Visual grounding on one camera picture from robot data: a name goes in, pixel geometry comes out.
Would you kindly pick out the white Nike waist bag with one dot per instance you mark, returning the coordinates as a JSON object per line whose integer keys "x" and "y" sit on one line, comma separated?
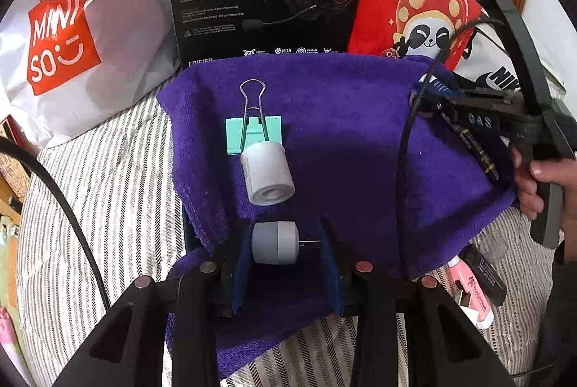
{"x": 486, "y": 63}

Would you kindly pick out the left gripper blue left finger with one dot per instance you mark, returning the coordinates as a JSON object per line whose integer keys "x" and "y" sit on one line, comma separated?
{"x": 241, "y": 262}

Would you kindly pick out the striped bed cover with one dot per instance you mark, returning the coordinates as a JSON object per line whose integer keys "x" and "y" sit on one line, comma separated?
{"x": 117, "y": 179}

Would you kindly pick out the black gold tube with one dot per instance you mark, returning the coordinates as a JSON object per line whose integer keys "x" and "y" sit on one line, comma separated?
{"x": 483, "y": 159}

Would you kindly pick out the purple towel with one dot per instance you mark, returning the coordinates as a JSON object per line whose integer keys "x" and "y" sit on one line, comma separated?
{"x": 343, "y": 117}

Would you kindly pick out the brown patterned box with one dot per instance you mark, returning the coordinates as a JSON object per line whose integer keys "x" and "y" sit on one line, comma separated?
{"x": 15, "y": 177}

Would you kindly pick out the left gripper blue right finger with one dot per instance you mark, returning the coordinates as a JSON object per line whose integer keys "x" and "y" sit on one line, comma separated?
{"x": 332, "y": 272}

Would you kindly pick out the pink white highlighter pen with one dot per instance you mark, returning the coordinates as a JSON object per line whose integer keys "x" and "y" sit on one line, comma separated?
{"x": 470, "y": 297}

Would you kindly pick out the teal binder clip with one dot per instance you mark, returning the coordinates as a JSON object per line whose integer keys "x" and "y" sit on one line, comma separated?
{"x": 253, "y": 126}

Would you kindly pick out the white Miniso shopping bag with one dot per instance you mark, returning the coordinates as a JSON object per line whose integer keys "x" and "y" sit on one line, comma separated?
{"x": 69, "y": 65}

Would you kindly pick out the grey round plug adapter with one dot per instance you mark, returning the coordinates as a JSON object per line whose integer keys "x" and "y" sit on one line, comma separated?
{"x": 278, "y": 243}

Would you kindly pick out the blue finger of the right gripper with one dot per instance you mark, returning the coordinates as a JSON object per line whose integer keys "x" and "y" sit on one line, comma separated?
{"x": 434, "y": 91}

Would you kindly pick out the black lighter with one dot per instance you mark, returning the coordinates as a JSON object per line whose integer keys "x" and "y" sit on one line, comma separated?
{"x": 490, "y": 282}

